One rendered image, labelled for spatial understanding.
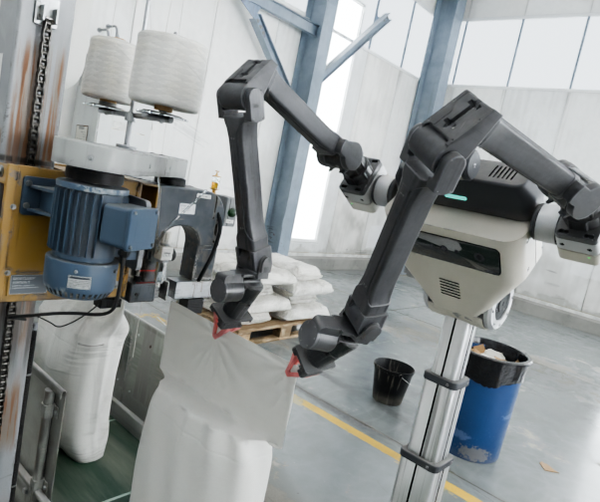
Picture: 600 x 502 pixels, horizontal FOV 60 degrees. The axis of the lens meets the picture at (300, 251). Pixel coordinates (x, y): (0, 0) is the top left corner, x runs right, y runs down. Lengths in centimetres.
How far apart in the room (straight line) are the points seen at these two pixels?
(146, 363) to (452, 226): 138
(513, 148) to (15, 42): 104
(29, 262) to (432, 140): 94
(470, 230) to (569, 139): 806
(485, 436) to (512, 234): 223
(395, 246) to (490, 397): 244
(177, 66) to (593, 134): 840
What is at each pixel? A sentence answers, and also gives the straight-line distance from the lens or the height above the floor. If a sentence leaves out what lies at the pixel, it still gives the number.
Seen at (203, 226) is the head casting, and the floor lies 123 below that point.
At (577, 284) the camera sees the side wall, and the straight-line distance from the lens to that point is 912.
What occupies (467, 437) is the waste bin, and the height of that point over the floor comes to 14.
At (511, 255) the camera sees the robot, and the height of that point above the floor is 135.
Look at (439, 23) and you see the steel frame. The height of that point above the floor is 460.
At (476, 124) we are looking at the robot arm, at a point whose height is 156.
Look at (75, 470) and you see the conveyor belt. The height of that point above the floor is 38.
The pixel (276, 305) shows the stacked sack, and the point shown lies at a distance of 447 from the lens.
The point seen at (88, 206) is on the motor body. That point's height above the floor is 129.
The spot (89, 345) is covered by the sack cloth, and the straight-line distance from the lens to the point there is 181.
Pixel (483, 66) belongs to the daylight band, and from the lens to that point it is 1018.
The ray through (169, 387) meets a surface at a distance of 149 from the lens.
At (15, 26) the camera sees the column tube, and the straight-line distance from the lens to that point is 136.
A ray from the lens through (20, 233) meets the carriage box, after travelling 133.
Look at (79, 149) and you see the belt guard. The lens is 114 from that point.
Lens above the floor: 144
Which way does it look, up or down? 8 degrees down
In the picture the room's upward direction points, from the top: 12 degrees clockwise
